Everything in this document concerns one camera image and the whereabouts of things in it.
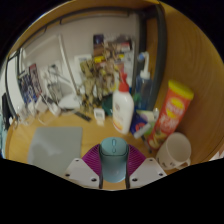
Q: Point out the white desk lamp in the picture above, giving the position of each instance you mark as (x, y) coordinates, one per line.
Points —
(68, 101)

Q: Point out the blue and white box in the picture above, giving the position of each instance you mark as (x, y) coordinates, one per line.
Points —
(138, 126)

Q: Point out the light blue computer mouse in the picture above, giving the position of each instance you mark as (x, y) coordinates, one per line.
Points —
(114, 160)

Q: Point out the dark model kit box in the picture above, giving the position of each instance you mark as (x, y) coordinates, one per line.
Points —
(115, 45)

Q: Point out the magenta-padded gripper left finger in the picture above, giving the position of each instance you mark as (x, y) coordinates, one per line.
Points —
(78, 171)

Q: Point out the white power strip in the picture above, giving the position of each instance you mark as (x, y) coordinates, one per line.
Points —
(50, 106)

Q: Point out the pale green packet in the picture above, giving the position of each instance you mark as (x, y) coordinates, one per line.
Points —
(150, 116)

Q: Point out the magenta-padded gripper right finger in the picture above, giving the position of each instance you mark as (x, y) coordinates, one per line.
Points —
(148, 170)

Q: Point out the white mug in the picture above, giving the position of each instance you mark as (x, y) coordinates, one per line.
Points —
(175, 150)

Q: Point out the dark green round container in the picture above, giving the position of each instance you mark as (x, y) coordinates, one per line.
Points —
(107, 106)

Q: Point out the blue model kit box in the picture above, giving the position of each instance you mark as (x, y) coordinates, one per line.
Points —
(29, 85)

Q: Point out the grey mouse pad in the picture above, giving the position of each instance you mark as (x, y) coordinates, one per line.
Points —
(55, 146)

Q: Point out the red chips canister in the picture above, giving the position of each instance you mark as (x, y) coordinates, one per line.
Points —
(171, 113)

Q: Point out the black ruler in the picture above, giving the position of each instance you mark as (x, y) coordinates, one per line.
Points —
(82, 116)

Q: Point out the small white cube clock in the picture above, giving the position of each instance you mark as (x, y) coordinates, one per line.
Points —
(99, 115)

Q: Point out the brown tree figure toy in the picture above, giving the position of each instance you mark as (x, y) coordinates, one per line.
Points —
(95, 80)

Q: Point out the black pen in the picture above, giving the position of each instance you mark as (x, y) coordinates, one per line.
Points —
(147, 145)

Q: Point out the white red-capped pump bottle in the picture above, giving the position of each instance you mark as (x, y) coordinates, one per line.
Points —
(122, 110)

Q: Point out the clear blue spray bottle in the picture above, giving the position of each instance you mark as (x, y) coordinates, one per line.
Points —
(144, 90)

